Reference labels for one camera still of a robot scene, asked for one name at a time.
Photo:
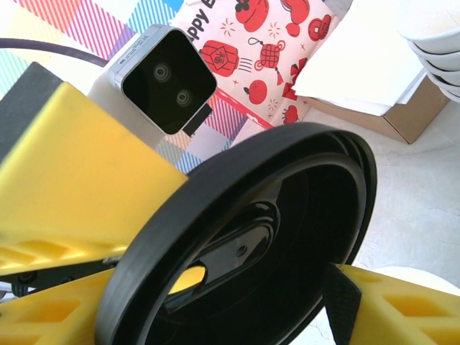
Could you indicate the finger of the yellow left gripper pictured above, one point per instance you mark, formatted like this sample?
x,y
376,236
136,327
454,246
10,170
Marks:
x,y
79,172

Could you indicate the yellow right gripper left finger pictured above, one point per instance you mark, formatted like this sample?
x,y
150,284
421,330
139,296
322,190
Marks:
x,y
43,320

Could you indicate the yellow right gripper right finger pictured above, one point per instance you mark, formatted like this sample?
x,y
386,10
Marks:
x,y
402,316

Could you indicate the black plastic cup lid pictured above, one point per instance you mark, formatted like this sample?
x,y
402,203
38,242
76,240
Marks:
x,y
287,233

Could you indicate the red white paper gift bag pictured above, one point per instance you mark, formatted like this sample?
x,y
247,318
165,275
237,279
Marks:
x,y
258,54

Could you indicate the brown cardboard box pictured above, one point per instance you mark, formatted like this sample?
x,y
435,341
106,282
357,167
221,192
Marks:
x,y
406,122

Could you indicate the white napkin stack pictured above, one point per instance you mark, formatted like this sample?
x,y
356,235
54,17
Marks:
x,y
359,54

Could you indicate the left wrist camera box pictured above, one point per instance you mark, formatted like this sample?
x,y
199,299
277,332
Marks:
x,y
169,79

